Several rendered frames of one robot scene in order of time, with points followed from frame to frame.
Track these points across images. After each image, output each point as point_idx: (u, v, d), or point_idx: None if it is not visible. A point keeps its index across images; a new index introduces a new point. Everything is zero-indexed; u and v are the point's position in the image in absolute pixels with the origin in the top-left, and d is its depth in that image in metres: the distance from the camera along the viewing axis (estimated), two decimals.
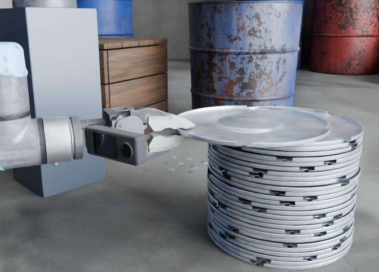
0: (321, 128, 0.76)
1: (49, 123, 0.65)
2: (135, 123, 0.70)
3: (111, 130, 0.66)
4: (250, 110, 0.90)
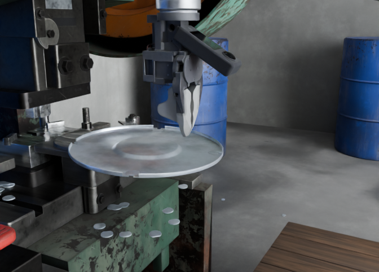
0: (82, 142, 0.82)
1: None
2: (199, 72, 0.74)
3: None
4: (135, 170, 0.69)
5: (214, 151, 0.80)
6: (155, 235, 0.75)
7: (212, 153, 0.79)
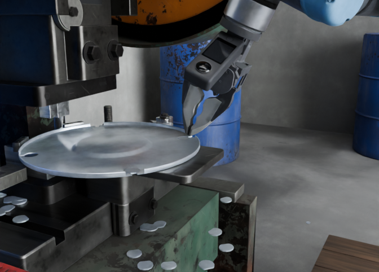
0: None
1: (266, 13, 0.65)
2: (221, 87, 0.69)
3: (228, 64, 0.66)
4: (132, 168, 0.59)
5: (182, 136, 0.75)
6: (208, 267, 0.59)
7: (183, 138, 0.74)
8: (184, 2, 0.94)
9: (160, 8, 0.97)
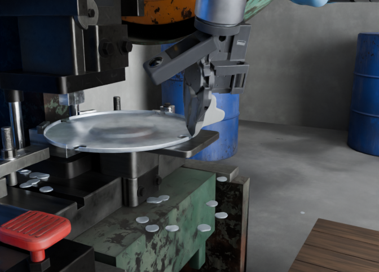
0: None
1: (217, 3, 0.60)
2: (196, 85, 0.67)
3: (187, 60, 0.64)
4: (153, 116, 0.91)
5: (69, 122, 0.85)
6: (205, 229, 0.70)
7: (73, 122, 0.86)
8: None
9: (192, 1, 1.03)
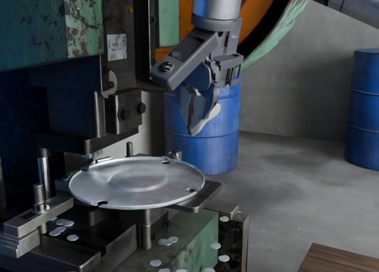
0: None
1: (224, 0, 0.61)
2: (202, 83, 0.68)
3: (196, 60, 0.64)
4: (93, 172, 0.96)
5: None
6: None
7: None
8: None
9: None
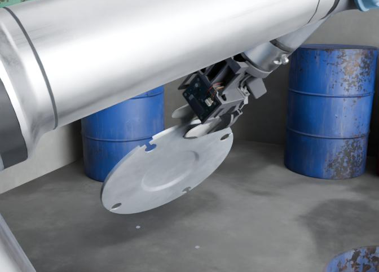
0: None
1: None
2: None
3: None
4: None
5: None
6: None
7: None
8: None
9: None
